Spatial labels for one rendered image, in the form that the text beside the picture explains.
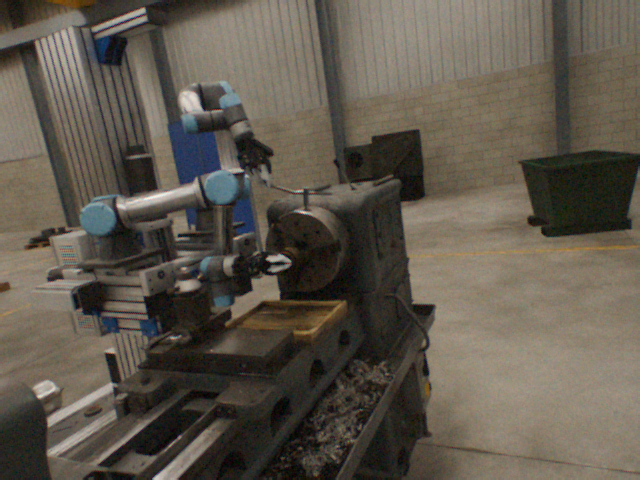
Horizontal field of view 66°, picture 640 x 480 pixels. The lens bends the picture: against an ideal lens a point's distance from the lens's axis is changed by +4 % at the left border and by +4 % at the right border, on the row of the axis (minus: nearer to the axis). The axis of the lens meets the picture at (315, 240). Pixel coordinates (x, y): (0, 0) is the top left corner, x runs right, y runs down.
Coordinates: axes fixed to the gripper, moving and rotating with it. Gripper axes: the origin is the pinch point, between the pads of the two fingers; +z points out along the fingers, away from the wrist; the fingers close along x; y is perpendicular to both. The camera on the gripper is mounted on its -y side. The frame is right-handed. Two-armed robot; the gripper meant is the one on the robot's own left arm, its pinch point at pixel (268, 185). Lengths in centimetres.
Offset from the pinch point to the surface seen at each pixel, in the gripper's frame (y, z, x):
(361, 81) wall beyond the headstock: -998, -235, -250
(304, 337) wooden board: 34, 51, 11
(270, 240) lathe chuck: -0.2, 19.5, -8.9
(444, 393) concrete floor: -96, 138, -3
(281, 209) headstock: -16.8, 9.4, -8.8
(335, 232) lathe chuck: -2.8, 25.7, 17.2
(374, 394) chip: 9, 83, 13
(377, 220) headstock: -32.6, 29.0, 22.8
